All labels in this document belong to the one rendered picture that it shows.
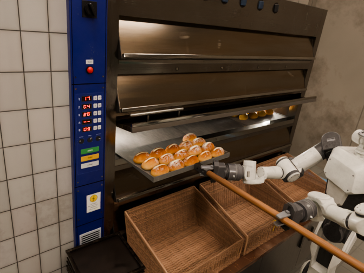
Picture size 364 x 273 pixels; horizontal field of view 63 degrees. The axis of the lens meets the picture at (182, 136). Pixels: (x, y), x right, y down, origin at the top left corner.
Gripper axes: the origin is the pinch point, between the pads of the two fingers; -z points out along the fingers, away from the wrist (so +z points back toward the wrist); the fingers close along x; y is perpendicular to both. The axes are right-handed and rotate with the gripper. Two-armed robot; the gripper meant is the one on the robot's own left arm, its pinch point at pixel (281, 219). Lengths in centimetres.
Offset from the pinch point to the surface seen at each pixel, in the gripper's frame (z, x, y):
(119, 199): -41, 25, 71
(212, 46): 16, -57, 83
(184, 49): -4, -55, 80
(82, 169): -62, 1, 69
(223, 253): 5, 49, 31
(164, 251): -17, 61, 58
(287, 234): 70, 63, 35
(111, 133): -46, -13, 75
